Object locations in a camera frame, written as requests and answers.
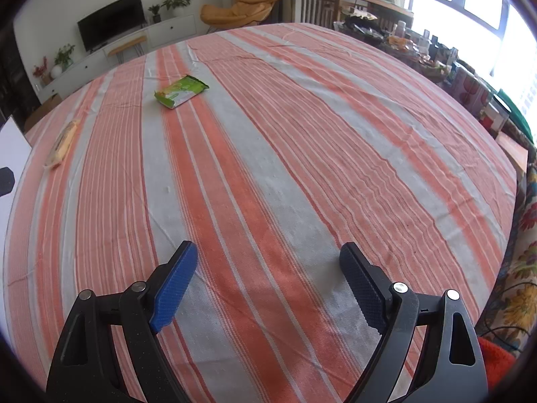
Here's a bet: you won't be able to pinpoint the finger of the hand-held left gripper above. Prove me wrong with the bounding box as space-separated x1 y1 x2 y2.
0 167 16 196

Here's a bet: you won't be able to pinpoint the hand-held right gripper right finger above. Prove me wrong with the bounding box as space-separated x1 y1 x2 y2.
339 241 489 403

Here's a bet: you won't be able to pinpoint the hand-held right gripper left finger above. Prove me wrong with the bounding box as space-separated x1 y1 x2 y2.
45 240 199 403

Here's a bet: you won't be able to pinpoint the white cardboard box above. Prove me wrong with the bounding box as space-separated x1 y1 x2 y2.
0 117 33 261

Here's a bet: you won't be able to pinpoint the yellow biscuit packet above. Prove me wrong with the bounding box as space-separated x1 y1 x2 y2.
45 119 81 169

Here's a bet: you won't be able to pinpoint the light green snack packet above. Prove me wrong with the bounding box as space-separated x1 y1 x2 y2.
154 75 209 110

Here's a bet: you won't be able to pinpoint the brown cardboard box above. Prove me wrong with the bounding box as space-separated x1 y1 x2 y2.
23 94 63 131

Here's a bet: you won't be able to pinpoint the dark display cabinet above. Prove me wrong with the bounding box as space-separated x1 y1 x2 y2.
0 21 43 122

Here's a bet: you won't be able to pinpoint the red flowers in vase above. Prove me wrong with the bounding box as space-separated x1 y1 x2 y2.
33 56 51 87

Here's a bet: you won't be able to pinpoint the plant in white vase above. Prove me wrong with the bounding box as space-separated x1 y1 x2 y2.
51 44 76 78

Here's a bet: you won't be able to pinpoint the red blanket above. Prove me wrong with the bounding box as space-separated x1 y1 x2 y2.
476 336 517 387

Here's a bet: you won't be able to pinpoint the orange striped tablecloth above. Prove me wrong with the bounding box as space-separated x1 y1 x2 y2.
2 23 519 403

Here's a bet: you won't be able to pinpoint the floral cloth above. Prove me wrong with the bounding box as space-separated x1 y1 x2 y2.
474 164 537 345

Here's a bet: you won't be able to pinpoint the wooden stool with metal legs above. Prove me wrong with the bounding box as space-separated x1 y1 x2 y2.
107 36 148 65

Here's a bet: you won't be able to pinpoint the black television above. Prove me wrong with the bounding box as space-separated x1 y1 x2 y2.
77 0 147 54

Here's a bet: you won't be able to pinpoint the orange brown box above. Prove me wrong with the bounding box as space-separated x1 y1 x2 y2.
495 132 528 173

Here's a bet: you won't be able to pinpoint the white television cabinet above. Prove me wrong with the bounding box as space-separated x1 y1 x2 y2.
40 13 198 103

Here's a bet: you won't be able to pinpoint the green cloth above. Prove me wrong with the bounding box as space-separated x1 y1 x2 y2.
497 88 535 141

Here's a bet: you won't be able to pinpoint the clutter of jars and packets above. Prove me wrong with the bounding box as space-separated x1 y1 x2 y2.
333 8 510 135

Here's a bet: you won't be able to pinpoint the large leafy potted plant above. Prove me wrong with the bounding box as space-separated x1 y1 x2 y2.
158 0 198 17

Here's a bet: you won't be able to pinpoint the wooden dining chair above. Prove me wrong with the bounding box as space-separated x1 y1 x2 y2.
367 2 414 30
290 0 342 26

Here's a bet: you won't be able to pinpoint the orange lounge chair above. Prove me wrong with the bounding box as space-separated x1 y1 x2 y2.
200 0 284 34

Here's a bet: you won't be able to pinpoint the wooden dining table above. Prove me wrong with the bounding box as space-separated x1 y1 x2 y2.
291 0 414 28

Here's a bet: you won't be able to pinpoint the black cable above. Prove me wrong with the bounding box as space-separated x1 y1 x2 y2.
482 281 537 351

